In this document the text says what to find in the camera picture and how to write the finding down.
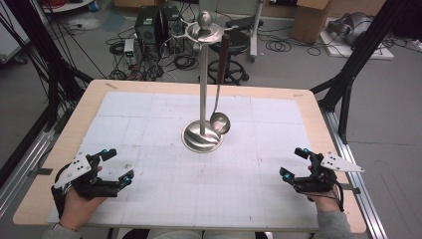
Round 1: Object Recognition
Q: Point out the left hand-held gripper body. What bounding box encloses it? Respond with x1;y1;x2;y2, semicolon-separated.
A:
53;151;119;201

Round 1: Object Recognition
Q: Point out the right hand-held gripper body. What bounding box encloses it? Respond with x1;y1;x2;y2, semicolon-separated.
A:
292;150;366;195

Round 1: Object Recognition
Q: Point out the steel ladle with wooden handle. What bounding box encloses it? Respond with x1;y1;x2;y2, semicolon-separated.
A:
209;33;232;136

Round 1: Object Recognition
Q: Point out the steel utensil rack stand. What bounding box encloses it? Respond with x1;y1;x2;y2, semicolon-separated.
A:
164;10;233;154

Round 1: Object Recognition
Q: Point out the person's left hand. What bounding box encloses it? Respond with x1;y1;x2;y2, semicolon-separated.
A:
59;165;107;232

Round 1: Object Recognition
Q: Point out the person's right hand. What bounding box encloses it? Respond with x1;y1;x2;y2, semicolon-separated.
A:
307;164;343;213

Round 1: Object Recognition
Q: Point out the white grid mat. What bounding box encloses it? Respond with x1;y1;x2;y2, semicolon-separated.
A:
47;91;321;233

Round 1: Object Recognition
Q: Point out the small white power supply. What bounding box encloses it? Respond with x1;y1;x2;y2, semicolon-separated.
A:
123;38;137;66

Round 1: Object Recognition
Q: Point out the white floor board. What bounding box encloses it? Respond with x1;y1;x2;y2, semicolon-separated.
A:
318;31;396;61

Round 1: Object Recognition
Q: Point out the black round stool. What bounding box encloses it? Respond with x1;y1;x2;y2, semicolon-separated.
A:
207;29;251;86

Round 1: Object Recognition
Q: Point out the black computer tower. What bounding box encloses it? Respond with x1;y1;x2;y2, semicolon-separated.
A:
134;5;163;58
161;5;185;54

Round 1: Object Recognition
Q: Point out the white stand pole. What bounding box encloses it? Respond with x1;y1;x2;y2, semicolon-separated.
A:
248;0;266;63

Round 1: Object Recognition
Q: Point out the cardboard box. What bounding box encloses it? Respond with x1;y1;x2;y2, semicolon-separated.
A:
292;0;333;45

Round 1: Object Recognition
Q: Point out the grey bag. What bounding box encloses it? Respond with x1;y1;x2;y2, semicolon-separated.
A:
326;12;375;47

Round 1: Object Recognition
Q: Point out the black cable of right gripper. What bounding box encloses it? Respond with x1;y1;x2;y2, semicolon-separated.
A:
332;178;346;213

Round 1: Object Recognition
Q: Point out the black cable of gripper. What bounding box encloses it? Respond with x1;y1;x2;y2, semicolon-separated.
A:
50;162;75;219
332;178;346;213

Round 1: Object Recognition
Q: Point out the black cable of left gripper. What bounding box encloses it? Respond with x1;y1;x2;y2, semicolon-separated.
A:
50;162;75;219

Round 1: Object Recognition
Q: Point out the aluminium rail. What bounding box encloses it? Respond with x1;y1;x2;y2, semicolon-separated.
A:
0;127;57;218
319;108;388;239

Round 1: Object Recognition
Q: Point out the black metal frame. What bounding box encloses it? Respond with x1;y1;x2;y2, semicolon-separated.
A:
311;0;414;144
4;0;95;131

